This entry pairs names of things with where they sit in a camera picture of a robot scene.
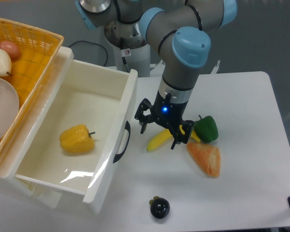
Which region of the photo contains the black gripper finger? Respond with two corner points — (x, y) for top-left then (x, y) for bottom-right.
(170, 120), (194, 150)
(134, 98), (154, 134)

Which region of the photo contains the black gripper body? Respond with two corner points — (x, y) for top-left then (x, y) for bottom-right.
(151, 92), (188, 132)

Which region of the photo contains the yellow bell pepper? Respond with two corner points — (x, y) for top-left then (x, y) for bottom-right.
(59, 124), (95, 153)

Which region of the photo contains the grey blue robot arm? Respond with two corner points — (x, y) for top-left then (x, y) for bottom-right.
(75, 0), (237, 145)

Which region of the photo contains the green bell pepper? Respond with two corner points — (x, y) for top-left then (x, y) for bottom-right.
(193, 115), (218, 143)

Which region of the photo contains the open white upper drawer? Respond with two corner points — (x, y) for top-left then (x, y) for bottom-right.
(14, 59), (138, 215)

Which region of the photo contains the white drawer cabinet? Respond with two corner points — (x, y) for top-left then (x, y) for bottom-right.
(0, 46), (73, 208)

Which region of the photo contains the yellow banana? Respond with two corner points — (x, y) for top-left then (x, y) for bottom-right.
(146, 129), (201, 152)

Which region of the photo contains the orange bread wedge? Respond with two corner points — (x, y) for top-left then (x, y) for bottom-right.
(187, 143), (221, 178)

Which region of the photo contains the dark purple mangosteen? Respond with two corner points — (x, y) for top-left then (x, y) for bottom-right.
(149, 196), (170, 219)

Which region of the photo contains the yellow woven basket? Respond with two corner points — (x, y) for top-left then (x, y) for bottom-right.
(0, 18), (64, 157)

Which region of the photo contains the white plate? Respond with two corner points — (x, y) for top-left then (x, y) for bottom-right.
(0, 78), (19, 139)

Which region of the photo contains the pink peach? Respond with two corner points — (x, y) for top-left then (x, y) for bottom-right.
(0, 41), (20, 59)

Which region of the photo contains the white pear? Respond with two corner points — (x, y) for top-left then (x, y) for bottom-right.
(0, 49), (12, 76)

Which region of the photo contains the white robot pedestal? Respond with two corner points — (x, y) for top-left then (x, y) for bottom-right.
(103, 14), (166, 78)

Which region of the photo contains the black cable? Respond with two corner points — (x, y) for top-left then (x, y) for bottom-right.
(68, 40), (108, 66)

